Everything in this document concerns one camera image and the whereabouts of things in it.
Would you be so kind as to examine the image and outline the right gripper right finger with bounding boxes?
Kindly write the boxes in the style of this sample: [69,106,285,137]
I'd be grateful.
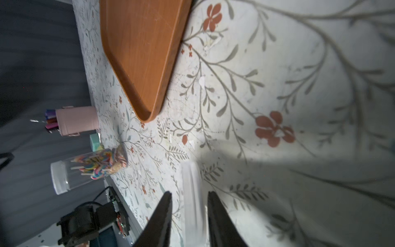
[207,191,247,247]

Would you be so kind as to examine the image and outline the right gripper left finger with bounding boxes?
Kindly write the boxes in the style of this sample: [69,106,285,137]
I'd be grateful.
[133,191,172,247]

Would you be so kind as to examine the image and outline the teal small clock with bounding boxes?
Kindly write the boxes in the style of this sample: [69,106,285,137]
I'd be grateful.
[89,133,104,152]

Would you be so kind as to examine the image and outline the pink pen cup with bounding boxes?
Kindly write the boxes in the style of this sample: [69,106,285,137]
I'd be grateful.
[30,105,100,137]

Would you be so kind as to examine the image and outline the brown wooden tray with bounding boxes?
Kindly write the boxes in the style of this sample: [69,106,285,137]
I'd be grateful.
[100,1,191,123]

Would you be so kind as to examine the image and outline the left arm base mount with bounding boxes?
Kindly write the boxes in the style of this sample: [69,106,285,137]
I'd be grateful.
[57,186,130,247]

